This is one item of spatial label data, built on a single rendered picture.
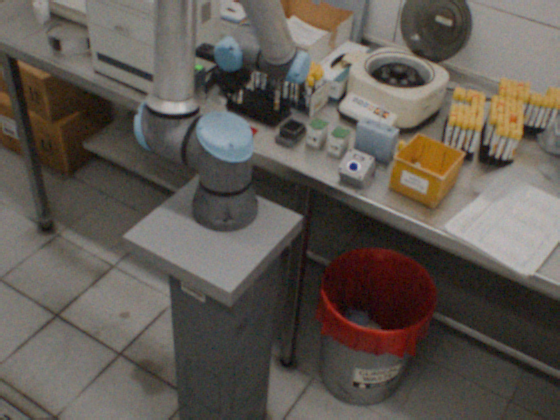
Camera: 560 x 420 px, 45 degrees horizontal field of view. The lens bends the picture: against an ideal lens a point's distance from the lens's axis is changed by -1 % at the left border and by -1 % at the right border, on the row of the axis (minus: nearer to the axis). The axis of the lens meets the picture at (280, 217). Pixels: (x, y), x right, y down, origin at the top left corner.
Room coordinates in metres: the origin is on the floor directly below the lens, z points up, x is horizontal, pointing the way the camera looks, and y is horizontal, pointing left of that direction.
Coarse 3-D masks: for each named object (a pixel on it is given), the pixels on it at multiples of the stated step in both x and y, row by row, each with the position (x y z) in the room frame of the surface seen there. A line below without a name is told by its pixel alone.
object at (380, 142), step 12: (372, 120) 1.50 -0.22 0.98; (360, 132) 1.47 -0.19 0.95; (372, 132) 1.46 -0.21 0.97; (384, 132) 1.45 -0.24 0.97; (396, 132) 1.45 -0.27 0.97; (360, 144) 1.47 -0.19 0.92; (372, 144) 1.45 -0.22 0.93; (384, 144) 1.44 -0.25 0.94; (372, 156) 1.45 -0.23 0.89; (384, 156) 1.44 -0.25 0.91; (384, 168) 1.42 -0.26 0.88
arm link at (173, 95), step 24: (168, 0) 1.23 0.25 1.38; (192, 0) 1.25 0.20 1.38; (168, 24) 1.22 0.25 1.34; (192, 24) 1.24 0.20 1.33; (168, 48) 1.22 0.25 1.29; (192, 48) 1.24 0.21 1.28; (168, 72) 1.21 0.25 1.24; (192, 72) 1.24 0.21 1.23; (168, 96) 1.20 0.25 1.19; (192, 96) 1.24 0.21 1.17; (144, 120) 1.21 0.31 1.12; (168, 120) 1.18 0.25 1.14; (192, 120) 1.20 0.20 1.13; (144, 144) 1.20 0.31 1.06; (168, 144) 1.17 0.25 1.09
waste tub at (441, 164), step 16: (416, 144) 1.45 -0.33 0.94; (432, 144) 1.43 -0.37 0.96; (400, 160) 1.34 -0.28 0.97; (416, 160) 1.45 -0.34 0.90; (432, 160) 1.43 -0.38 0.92; (448, 160) 1.40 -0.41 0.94; (400, 176) 1.33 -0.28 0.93; (416, 176) 1.31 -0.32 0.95; (432, 176) 1.29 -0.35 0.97; (448, 176) 1.31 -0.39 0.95; (400, 192) 1.33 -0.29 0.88; (416, 192) 1.31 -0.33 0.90; (432, 192) 1.29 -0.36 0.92; (448, 192) 1.35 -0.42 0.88; (432, 208) 1.28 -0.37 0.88
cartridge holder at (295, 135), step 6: (294, 120) 1.56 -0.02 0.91; (282, 126) 1.53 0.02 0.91; (288, 126) 1.56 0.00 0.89; (294, 126) 1.56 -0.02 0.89; (300, 126) 1.55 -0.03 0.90; (282, 132) 1.52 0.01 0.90; (288, 132) 1.51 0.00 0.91; (294, 132) 1.50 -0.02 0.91; (300, 132) 1.53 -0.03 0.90; (306, 132) 1.55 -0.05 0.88; (276, 138) 1.51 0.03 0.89; (282, 138) 1.50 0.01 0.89; (288, 138) 1.51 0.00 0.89; (294, 138) 1.50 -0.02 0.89; (300, 138) 1.52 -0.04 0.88; (288, 144) 1.49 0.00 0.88
